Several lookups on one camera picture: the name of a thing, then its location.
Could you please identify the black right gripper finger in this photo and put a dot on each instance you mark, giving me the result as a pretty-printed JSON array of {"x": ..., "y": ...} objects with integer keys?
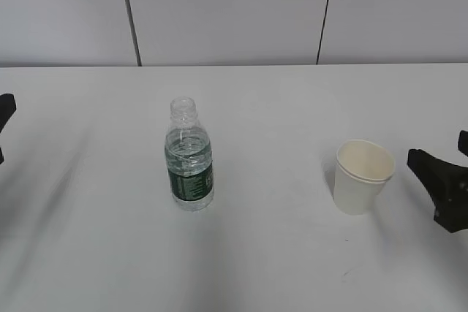
[
  {"x": 463, "y": 142},
  {"x": 446, "y": 184}
]

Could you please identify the white paper cup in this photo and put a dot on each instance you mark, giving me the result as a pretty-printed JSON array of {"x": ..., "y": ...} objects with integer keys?
[{"x": 362, "y": 170}]

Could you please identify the clear water bottle green label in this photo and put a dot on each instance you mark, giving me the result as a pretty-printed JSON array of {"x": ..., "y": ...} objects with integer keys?
[{"x": 188, "y": 156}]

